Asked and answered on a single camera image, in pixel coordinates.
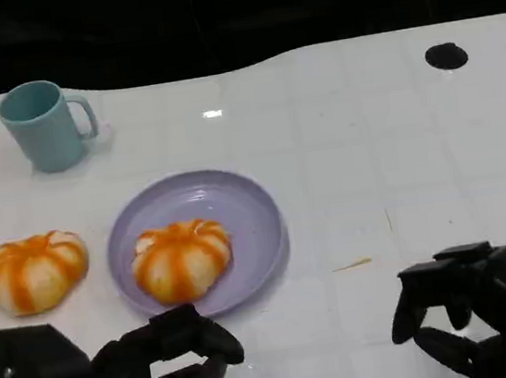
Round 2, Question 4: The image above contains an orange white toy bread roll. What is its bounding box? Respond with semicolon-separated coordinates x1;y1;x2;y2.
0;226;96;320
126;213;240;308

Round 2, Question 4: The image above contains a lilac plate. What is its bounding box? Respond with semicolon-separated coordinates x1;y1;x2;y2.
96;160;299;330

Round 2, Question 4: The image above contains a pale green mug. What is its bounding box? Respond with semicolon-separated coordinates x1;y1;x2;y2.
0;72;105;179

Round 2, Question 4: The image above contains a black table cable hole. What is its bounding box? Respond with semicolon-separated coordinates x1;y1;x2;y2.
423;40;471;74

